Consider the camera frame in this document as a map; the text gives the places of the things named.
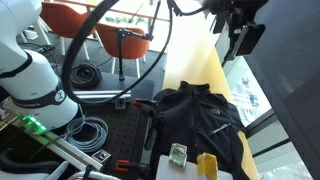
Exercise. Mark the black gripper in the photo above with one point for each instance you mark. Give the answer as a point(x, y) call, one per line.
point(233, 13)

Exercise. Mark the black zip jacket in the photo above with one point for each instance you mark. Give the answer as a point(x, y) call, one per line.
point(186, 116)

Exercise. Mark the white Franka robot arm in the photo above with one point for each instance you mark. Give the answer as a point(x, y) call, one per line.
point(33, 76)

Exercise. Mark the light wooden table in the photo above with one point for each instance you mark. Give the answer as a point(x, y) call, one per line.
point(130, 6)

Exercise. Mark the silver pen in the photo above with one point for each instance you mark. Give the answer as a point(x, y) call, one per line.
point(220, 128)

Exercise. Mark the black tripod stand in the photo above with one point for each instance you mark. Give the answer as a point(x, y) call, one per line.
point(120, 53)

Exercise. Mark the black clamp orange tip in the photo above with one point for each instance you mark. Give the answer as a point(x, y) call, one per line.
point(143, 102)
point(122, 165)

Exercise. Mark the folded dollar bill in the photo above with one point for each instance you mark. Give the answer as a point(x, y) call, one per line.
point(177, 155)

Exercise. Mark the yellow wrapped package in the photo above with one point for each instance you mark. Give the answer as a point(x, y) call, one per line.
point(207, 165)

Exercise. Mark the black perforated breadboard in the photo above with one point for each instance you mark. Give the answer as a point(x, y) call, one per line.
point(123, 133)

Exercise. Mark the white flat board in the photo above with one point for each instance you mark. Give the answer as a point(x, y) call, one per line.
point(166, 171)

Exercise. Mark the silver rail bracket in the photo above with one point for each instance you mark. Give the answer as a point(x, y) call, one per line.
point(120, 104)

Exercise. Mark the short aluminium rail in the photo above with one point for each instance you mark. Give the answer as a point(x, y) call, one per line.
point(90, 94)

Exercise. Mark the long aluminium rail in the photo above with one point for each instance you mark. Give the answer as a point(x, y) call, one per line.
point(66, 150)

